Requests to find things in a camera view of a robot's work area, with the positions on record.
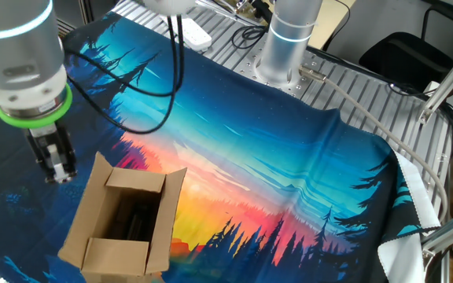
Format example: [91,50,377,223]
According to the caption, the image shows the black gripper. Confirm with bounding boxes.
[24,122,79,185]

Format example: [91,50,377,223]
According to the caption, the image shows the brown cardboard box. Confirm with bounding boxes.
[57,152,188,283]

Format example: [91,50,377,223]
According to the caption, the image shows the black grey ribbed block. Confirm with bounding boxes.
[126,202,151,241]

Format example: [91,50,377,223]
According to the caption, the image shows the white power strip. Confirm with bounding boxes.
[161,15,213,52]

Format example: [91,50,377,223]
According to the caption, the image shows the forest sunset print cloth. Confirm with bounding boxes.
[0,11,442,283]

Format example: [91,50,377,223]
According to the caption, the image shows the black office chair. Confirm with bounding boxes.
[358,6,453,94]

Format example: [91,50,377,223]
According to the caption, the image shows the green flange ring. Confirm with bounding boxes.
[0,83,73,130]

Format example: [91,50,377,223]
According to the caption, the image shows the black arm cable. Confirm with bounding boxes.
[63,0,274,135]

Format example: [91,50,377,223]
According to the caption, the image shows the aluminium frame rails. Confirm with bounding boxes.
[53,0,94,36]

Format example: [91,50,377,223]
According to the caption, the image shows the grey cable hose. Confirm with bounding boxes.
[299,64,450,225]

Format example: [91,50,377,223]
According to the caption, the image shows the aluminium frame strut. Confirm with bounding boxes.
[421,202,453,283]
[418,35,453,125]

